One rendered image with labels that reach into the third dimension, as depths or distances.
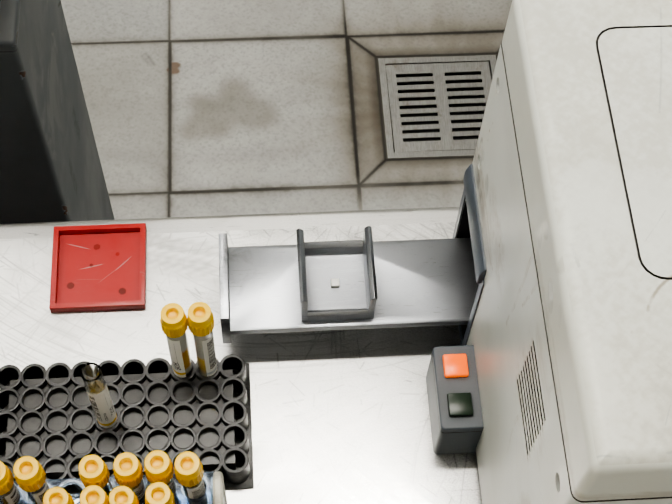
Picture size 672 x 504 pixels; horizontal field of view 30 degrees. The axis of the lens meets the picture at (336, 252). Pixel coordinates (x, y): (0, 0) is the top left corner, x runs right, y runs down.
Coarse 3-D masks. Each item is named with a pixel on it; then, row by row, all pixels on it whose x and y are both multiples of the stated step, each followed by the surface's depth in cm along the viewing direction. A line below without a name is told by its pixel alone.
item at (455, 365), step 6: (450, 354) 84; (456, 354) 84; (462, 354) 84; (444, 360) 84; (450, 360) 84; (456, 360) 84; (462, 360) 84; (444, 366) 84; (450, 366) 84; (456, 366) 84; (462, 366) 84; (444, 372) 84; (450, 372) 83; (456, 372) 83; (462, 372) 83; (468, 372) 84
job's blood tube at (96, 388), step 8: (88, 368) 78; (96, 368) 78; (88, 376) 79; (96, 376) 79; (88, 384) 77; (96, 384) 78; (104, 384) 79; (88, 392) 79; (96, 392) 78; (104, 392) 79; (96, 400) 80; (104, 400) 80; (96, 408) 81; (104, 408) 81; (112, 408) 82; (96, 416) 83; (104, 416) 82; (112, 416) 83; (104, 424) 83; (112, 424) 84
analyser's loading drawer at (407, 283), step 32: (224, 256) 86; (256, 256) 89; (288, 256) 89; (320, 256) 89; (352, 256) 89; (384, 256) 89; (416, 256) 89; (448, 256) 89; (224, 288) 85; (256, 288) 88; (288, 288) 88; (320, 288) 88; (352, 288) 88; (384, 288) 88; (416, 288) 88; (448, 288) 88; (224, 320) 84; (256, 320) 86; (288, 320) 86; (320, 320) 86; (352, 320) 87; (384, 320) 87; (416, 320) 87; (448, 320) 87
